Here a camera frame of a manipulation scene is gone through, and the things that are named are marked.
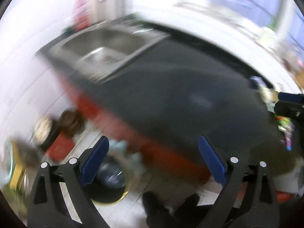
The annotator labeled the colourful trash pile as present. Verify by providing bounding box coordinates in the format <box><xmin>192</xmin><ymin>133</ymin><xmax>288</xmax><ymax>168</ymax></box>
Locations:
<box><xmin>249</xmin><ymin>76</ymin><xmax>295</xmax><ymax>151</ymax></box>

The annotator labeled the black round trash bin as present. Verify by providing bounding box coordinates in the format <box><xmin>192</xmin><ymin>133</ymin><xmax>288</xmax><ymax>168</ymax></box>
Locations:
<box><xmin>84</xmin><ymin>155</ymin><xmax>132</xmax><ymax>204</ymax></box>

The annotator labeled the red kitchen cabinet front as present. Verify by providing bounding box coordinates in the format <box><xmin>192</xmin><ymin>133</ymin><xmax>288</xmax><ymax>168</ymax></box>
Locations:
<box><xmin>57</xmin><ymin>74</ymin><xmax>211</xmax><ymax>184</ymax></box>

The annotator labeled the red box on floor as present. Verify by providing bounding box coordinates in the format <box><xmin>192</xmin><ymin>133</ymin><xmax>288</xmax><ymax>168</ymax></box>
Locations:
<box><xmin>45</xmin><ymin>133</ymin><xmax>75</xmax><ymax>162</ymax></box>

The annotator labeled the stainless steel sink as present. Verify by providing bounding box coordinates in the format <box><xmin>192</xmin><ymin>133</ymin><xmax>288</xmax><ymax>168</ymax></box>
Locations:
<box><xmin>49</xmin><ymin>24</ymin><xmax>169</xmax><ymax>82</ymax></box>

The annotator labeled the pink red detergent bottle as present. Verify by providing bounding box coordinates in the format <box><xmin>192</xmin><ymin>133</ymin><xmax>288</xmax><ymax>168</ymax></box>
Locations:
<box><xmin>73</xmin><ymin>0</ymin><xmax>90</xmax><ymax>31</ymax></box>

